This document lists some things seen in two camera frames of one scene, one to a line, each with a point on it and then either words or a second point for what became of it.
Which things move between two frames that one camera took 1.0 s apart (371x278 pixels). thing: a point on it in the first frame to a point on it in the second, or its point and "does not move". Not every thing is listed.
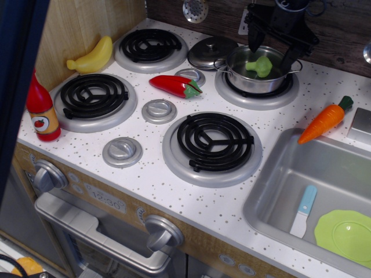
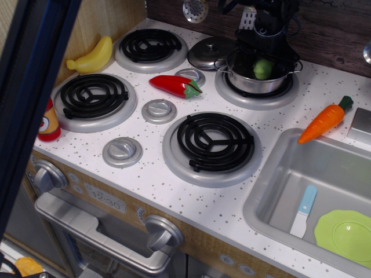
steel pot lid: x=204 y=52 does not move
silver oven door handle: x=84 y=228 does not move
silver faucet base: x=360 y=130 does not move
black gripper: x=291 y=27 to x=250 y=41
